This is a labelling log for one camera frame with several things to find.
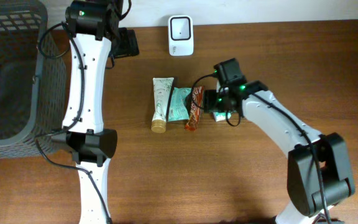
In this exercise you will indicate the red snack bar wrapper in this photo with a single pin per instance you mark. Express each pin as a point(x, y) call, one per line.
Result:
point(196, 101)

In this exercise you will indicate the teal snack packet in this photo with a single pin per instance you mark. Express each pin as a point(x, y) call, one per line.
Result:
point(178, 104)

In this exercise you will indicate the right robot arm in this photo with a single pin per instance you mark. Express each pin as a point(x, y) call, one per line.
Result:
point(319, 173)

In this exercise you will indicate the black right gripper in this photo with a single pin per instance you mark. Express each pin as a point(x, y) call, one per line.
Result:
point(210, 101)

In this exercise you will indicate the small Kleenex tissue pack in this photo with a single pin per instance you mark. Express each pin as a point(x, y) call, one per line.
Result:
point(221, 116)

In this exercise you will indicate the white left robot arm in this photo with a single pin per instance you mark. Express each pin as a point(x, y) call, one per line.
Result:
point(95, 38)

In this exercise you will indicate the grey plastic mesh basket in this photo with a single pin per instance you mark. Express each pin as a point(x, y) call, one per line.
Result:
point(32, 88)

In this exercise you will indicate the white barcode scanner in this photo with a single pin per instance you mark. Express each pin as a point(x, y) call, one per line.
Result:
point(180, 35)

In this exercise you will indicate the white tube with gold cap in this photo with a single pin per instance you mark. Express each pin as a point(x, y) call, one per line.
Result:
point(162, 90)

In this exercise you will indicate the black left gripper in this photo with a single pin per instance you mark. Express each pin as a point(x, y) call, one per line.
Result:
point(130, 45)

